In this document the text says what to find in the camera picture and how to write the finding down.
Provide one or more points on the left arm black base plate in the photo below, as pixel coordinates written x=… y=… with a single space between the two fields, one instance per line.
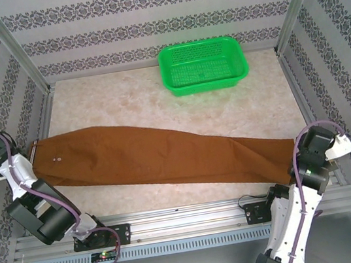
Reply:
x=124 y=233

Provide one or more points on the aluminium table side rail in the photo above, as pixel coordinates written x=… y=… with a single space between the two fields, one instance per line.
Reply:
x=44 y=108

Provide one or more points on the brown long pants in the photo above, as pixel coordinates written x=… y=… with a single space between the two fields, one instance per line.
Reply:
x=132 y=154

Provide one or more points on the aluminium mounting rail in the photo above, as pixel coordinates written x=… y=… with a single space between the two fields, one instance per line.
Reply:
x=182 y=219

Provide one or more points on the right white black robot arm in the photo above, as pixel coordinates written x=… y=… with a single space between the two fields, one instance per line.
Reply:
x=294 y=219

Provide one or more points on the green plastic mesh basket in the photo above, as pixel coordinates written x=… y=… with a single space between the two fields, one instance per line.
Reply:
x=202 y=68

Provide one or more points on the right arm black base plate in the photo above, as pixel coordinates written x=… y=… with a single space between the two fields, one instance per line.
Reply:
x=252 y=214

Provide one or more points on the aluminium frame post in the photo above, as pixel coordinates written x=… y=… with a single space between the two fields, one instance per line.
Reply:
x=295 y=4
x=14 y=46

